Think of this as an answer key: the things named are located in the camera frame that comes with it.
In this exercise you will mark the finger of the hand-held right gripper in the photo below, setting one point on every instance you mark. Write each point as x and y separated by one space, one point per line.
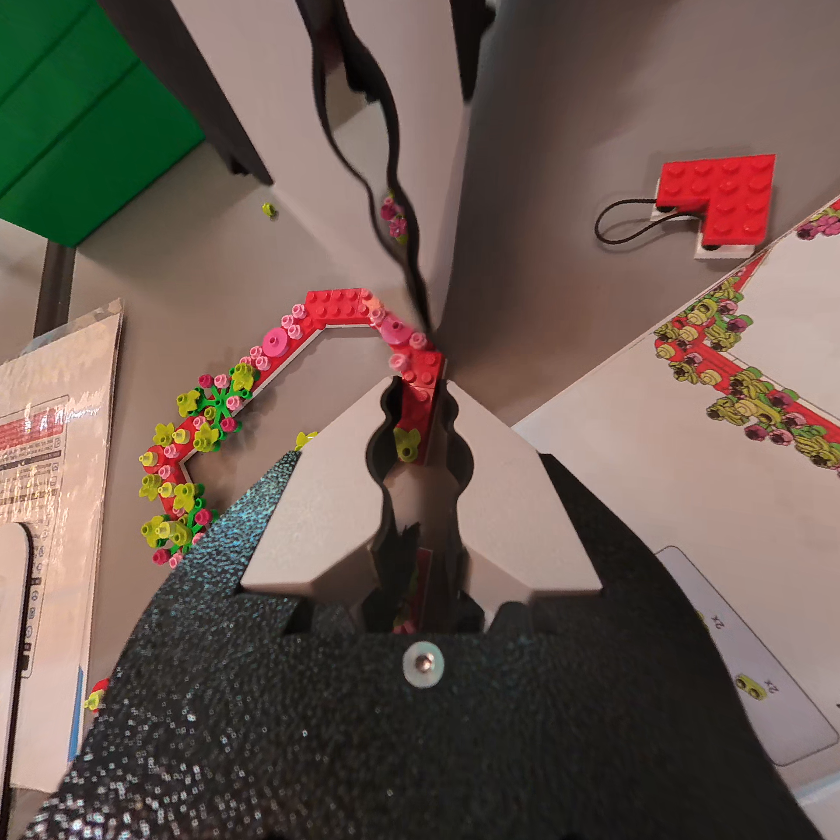
439 197
262 79

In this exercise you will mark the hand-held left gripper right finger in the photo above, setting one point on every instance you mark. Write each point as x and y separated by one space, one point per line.
525 525

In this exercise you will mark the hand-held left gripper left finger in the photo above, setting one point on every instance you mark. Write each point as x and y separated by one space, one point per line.
315 518

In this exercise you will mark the pink lego flower stem cluster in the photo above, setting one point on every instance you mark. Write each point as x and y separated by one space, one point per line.
394 220

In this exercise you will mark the flowered red lego wreath section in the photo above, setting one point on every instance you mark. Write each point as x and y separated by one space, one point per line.
334 305

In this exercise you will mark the loose lime lego flower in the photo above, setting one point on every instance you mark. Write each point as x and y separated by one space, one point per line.
305 441

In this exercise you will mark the lego instruction booklet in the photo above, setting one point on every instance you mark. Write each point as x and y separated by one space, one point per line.
623 459

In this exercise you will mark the small red lego piece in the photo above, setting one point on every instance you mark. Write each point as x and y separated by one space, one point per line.
97 694

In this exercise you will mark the green plastic bin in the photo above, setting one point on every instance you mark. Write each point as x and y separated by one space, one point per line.
85 118

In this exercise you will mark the clear plastic bag with label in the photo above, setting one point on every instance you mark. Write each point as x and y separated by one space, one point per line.
59 407

